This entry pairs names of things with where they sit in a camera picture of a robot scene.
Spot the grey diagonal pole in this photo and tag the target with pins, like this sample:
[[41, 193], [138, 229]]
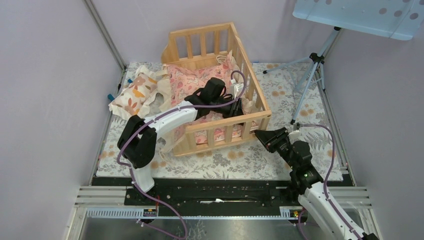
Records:
[[92, 10]]

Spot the floral small pillow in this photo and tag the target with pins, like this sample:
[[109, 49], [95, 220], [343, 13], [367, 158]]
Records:
[[137, 100]]

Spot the wooden pet bed frame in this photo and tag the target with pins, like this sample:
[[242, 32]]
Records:
[[197, 48]]

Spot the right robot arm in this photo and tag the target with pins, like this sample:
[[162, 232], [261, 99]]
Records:
[[308, 187]]

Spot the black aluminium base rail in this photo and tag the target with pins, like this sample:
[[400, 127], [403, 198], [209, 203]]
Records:
[[202, 198]]

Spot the blue toy item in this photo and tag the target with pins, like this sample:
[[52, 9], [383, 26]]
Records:
[[122, 89]]

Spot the light blue perforated panel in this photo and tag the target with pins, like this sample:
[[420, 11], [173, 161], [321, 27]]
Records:
[[394, 19]]

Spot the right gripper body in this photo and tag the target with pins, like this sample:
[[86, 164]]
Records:
[[284, 148]]

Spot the pink patterned bed cushion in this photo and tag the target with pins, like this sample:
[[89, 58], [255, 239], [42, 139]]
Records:
[[185, 82]]

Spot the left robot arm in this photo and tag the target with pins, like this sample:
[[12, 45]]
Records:
[[137, 143]]

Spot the black tripod stand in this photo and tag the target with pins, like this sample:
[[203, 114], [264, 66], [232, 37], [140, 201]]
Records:
[[314, 73]]

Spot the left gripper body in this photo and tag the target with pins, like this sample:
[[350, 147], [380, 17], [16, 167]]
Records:
[[229, 110]]

